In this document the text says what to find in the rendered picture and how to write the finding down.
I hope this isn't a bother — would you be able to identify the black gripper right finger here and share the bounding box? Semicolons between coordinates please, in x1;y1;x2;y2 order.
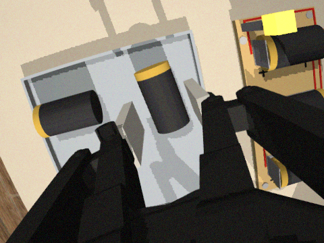
183;78;324;243

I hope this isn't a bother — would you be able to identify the black battery with yellow end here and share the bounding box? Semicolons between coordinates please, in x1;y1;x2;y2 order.
271;157;302;188
32;90;103;138
256;25;324;72
134;60;190;134
288;88;324;110

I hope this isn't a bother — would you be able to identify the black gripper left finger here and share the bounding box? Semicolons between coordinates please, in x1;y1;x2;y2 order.
6;101;146;243

